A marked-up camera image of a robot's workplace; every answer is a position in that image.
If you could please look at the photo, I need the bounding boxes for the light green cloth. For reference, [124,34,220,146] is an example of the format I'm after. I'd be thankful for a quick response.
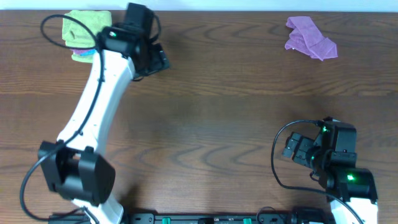
[62,9,113,50]

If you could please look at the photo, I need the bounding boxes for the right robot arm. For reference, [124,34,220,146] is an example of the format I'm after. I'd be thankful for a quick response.
[282,130,378,223]

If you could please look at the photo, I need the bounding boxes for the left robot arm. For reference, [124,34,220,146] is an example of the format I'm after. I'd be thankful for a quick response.
[38,24,169,223]

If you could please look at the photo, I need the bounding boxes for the folded blue cloth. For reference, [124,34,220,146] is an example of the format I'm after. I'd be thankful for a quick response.
[80,49,96,56]

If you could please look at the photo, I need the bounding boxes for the folded green cloth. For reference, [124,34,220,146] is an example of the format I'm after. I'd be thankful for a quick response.
[72,54,93,63]

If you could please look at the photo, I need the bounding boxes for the folded purple cloth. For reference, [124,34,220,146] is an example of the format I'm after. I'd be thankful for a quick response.
[72,49,90,55]

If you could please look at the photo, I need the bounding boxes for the crumpled purple cloth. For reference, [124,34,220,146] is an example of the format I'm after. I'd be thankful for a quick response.
[284,16,338,61]

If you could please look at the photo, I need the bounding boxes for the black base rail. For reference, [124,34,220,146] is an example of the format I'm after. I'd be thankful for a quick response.
[48,212,336,224]

